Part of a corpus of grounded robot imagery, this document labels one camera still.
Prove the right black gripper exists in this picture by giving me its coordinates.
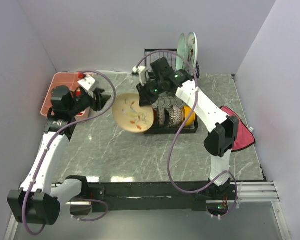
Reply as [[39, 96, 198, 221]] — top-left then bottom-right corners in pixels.
[[136, 77, 165, 107]]

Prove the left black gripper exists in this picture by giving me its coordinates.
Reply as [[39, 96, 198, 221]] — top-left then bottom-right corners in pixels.
[[67, 86, 111, 117]]

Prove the brown glazed bowl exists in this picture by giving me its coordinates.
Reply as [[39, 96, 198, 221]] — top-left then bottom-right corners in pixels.
[[156, 106, 170, 128]]

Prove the beige bird plate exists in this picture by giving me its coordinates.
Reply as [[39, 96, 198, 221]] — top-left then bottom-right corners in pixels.
[[112, 93, 155, 133]]

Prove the patterned purple bowl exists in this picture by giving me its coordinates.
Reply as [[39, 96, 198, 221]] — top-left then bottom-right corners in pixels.
[[168, 105, 183, 128]]

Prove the orange bowl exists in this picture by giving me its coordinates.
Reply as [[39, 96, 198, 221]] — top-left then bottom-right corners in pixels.
[[182, 105, 196, 127]]

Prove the black wire dish rack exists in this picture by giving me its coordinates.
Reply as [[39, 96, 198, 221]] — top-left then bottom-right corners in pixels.
[[137, 48, 194, 135]]

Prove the mint green flower plate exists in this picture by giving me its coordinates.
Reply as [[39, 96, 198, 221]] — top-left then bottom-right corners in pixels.
[[175, 33, 188, 71]]

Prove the watermelon pattern plate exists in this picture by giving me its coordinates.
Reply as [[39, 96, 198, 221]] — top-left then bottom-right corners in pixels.
[[187, 32, 199, 76]]

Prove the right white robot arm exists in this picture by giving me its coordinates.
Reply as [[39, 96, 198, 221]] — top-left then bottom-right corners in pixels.
[[132, 57, 239, 199]]

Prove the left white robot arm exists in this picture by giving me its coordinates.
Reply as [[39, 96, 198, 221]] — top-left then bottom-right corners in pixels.
[[7, 85, 111, 226]]

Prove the pink compartment organizer tray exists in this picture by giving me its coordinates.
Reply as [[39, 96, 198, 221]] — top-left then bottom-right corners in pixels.
[[40, 72, 80, 118]]

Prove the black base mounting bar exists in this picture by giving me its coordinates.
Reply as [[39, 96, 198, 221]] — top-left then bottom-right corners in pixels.
[[64, 181, 240, 212]]

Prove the pink red cloth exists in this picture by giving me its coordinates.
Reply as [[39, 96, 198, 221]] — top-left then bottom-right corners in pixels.
[[220, 106, 256, 152]]

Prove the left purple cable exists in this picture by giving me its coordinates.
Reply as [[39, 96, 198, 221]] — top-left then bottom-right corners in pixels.
[[21, 70, 116, 236]]

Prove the purple cable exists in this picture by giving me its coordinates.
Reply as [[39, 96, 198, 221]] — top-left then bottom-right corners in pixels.
[[136, 49, 239, 219], [21, 70, 116, 236]]

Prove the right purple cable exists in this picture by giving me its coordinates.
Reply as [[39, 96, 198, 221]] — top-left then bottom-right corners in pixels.
[[136, 49, 239, 219]]

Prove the aluminium rail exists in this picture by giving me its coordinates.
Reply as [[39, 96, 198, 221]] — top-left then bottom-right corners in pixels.
[[237, 181, 280, 203]]

